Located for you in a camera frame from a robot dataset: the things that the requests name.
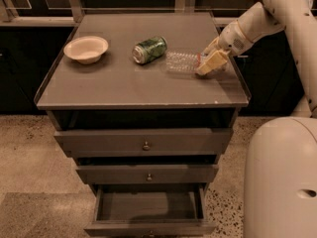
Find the clear plastic water bottle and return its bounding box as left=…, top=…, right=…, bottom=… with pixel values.
left=165, top=52, right=203, bottom=74

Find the metal window frame rail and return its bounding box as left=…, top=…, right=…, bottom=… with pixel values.
left=0, top=0, right=262, bottom=27

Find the grey middle drawer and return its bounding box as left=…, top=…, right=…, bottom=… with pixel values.
left=76, top=165, right=219, bottom=184

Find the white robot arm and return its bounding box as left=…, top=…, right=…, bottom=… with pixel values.
left=195, top=0, right=317, bottom=238

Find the grey drawer cabinet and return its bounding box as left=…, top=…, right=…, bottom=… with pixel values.
left=34, top=12, right=252, bottom=238

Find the beige paper bowl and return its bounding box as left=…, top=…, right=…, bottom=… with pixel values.
left=63, top=36, right=109, bottom=64

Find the grey bottom drawer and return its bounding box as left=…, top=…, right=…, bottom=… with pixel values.
left=85, top=183, right=215, bottom=238

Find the grey top drawer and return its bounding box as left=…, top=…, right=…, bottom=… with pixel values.
left=54, top=128, right=233, bottom=158

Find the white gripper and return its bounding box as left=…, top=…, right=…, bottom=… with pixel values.
left=195, top=2, right=284, bottom=75

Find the green soda can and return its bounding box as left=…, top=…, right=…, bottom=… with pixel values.
left=132, top=36, right=167, bottom=64

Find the grey drawer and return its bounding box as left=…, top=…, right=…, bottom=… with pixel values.
left=54, top=128, right=233, bottom=158
left=76, top=165, right=219, bottom=184
left=85, top=183, right=215, bottom=238

